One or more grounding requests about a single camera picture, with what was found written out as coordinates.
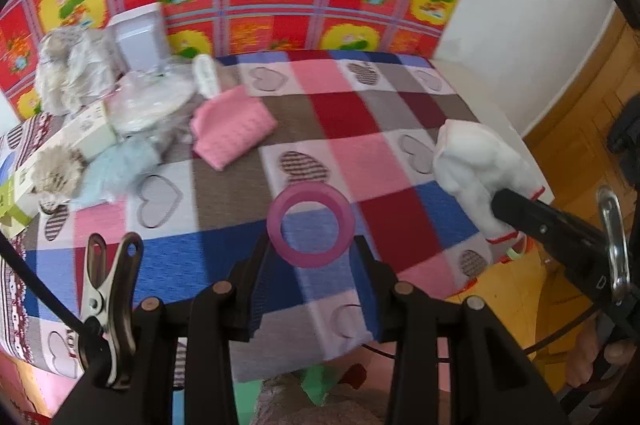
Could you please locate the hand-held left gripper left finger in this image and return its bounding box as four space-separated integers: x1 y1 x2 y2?
50 232 275 425

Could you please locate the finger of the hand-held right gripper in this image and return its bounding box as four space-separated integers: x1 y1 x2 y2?
491 188 608 266

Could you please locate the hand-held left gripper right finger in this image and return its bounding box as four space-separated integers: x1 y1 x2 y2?
349 234 571 425

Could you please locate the red bucket green rim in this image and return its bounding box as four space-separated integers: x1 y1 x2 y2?
502 239 533 263

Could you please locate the pink plastic ring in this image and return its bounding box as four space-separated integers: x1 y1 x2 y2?
266 184 357 268

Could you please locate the white sock red trim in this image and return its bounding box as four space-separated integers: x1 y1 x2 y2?
432 119 547 256

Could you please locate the pink knitted cloth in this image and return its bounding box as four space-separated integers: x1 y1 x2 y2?
190 85 278 171

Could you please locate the blue face mask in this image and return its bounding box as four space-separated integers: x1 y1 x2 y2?
75 136 163 208

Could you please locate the clear plastic bag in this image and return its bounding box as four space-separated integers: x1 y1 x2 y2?
102 65 198 146

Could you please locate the beige fluffy pompom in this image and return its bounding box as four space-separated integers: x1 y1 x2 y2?
27 144 86 216

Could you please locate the white green cardboard box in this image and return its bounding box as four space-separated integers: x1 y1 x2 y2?
0 100 118 238

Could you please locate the white foam packing tray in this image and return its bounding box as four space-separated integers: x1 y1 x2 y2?
107 2 171 73

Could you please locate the person's right hand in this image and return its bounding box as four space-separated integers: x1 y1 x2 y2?
566 325 638 391

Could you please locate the metal spring clamp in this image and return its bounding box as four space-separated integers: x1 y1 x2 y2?
80 231 146 393
597 185 632 303

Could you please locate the red slipper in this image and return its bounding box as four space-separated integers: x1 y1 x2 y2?
342 362 368 388

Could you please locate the crumpled white plastic bag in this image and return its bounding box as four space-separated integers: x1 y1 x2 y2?
35 25 126 116

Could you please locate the black cable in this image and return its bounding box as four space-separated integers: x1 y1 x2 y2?
362 305 606 363
0 235 93 341

